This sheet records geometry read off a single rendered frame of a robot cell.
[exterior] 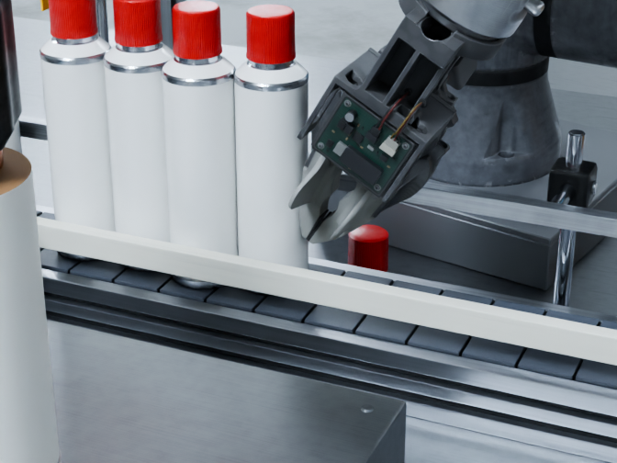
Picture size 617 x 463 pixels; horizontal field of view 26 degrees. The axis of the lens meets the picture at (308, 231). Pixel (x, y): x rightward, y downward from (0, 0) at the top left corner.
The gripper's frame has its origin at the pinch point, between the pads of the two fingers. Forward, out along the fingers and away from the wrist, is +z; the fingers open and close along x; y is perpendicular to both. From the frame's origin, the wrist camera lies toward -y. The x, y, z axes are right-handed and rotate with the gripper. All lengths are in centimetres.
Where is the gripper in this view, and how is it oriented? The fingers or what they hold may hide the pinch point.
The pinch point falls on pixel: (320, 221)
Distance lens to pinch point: 95.2
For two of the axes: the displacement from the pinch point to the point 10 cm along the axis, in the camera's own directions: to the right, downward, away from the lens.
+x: 8.0, 6.0, -1.0
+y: -3.9, 3.9, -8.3
